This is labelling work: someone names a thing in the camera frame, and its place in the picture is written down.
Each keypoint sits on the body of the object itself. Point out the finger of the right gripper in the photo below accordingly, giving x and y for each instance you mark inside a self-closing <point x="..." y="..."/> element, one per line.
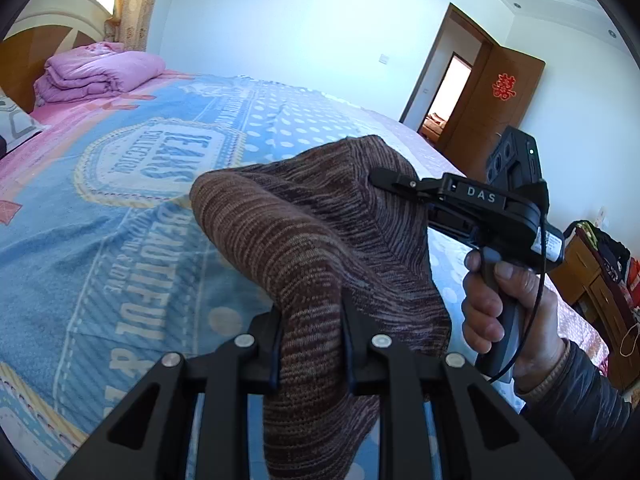
<point x="408" y="188"/>

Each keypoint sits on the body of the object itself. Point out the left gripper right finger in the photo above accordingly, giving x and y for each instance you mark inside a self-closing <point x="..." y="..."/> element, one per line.
<point x="438" y="417"/>

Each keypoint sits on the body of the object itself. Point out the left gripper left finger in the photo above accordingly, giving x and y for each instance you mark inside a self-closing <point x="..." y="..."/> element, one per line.
<point x="183" y="403"/>

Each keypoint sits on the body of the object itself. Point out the brown knitted sweater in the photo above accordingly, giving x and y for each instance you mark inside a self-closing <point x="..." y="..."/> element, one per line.
<point x="310" y="231"/>

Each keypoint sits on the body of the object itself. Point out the right forearm dark sleeve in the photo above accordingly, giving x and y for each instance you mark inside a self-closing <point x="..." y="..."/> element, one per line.
<point x="584" y="420"/>

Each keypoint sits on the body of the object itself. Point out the clothes pile on cabinet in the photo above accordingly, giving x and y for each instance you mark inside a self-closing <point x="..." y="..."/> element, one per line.
<point x="618" y="262"/>

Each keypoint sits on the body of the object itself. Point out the person's right hand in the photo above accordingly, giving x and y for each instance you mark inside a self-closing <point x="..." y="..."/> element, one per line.
<point x="543" y="348"/>

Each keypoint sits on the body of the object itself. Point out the wooden bedside cabinet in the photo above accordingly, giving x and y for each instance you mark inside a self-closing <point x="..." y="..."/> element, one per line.
<point x="585" y="286"/>

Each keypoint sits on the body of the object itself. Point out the red double happiness sticker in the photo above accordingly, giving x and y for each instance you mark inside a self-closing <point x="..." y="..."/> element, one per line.
<point x="504" y="87"/>

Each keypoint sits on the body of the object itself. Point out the brown wooden door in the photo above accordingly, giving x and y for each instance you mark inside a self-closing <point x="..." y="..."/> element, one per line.
<point x="478" y="120"/>

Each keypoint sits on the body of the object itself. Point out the blue pink patterned bedspread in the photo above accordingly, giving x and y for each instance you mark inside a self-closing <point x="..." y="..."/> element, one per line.
<point x="103" y="267"/>

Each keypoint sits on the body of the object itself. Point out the white patterned pillow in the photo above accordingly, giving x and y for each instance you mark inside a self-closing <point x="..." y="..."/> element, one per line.
<point x="16" y="126"/>

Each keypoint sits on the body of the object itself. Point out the folded pink quilt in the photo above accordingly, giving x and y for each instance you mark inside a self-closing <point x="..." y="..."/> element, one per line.
<point x="96" y="71"/>

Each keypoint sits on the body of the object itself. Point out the cream and wood headboard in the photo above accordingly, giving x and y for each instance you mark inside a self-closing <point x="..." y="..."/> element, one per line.
<point x="43" y="29"/>

